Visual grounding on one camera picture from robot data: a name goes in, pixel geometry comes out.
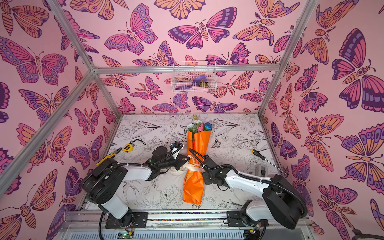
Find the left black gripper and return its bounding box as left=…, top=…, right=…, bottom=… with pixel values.
left=157, top=154, right=191, bottom=172

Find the white ribbon bundle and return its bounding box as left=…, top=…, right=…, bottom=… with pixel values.
left=170, top=155, right=205, bottom=175

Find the orange wrapping paper sheet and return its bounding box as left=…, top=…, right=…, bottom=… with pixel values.
left=183, top=131, right=211, bottom=205

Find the white fake flower stem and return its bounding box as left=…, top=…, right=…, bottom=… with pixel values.
left=187, top=115, right=204, bottom=134

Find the pink fake rose stem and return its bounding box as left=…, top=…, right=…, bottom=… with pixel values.
left=197, top=124, right=205, bottom=132

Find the blue fake flower stem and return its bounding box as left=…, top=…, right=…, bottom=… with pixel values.
left=204, top=122, right=213, bottom=131

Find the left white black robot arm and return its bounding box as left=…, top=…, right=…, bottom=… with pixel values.
left=81, top=142, right=189, bottom=226

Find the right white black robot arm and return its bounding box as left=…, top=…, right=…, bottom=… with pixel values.
left=192, top=153, right=309, bottom=230

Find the yellow tape measure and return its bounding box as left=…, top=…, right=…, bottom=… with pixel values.
left=122, top=139, right=146, bottom=153

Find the white grey small device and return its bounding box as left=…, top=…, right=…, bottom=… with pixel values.
left=257, top=165, right=268, bottom=177

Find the green circuit board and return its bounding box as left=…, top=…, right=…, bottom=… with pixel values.
left=118, top=232, right=134, bottom=240

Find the yellow handled tool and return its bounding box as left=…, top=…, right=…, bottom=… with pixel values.
left=96, top=148, right=123, bottom=167

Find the black handled screwdriver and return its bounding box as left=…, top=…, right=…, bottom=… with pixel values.
left=251, top=149, right=287, bottom=177

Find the white wire wall basket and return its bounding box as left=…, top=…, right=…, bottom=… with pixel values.
left=170, top=60, right=218, bottom=94

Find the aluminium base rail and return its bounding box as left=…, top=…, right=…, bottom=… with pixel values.
left=58, top=210, right=317, bottom=240

